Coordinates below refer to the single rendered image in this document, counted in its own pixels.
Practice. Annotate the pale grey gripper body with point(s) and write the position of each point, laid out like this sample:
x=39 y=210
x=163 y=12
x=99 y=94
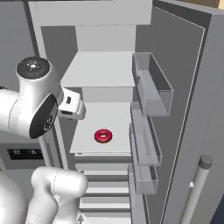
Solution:
x=81 y=110

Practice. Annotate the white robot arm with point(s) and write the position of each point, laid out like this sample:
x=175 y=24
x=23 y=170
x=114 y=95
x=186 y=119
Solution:
x=27 y=110

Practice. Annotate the white fridge shelf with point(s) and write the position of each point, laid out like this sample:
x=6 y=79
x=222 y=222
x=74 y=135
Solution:
x=100 y=116
x=99 y=68

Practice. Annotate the pink frosted donut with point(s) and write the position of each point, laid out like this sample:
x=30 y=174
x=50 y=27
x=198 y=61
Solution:
x=103 y=136

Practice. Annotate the white fridge drawers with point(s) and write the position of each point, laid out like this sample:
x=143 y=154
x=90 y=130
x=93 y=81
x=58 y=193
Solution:
x=106 y=189

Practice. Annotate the grey fridge body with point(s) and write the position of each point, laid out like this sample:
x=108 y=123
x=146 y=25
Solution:
x=96 y=17

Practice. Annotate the grey closed fridge door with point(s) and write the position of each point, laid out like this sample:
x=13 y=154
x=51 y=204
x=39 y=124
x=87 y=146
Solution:
x=13 y=35

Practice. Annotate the grey open fridge door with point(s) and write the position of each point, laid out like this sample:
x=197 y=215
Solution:
x=189 y=96

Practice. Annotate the large clear door bin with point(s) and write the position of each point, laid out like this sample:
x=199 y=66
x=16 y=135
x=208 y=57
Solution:
x=151 y=87

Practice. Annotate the small clear door bin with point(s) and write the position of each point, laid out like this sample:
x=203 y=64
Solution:
x=144 y=179

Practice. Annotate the light wooden cupboard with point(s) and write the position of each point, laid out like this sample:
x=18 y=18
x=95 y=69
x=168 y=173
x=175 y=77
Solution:
x=201 y=3

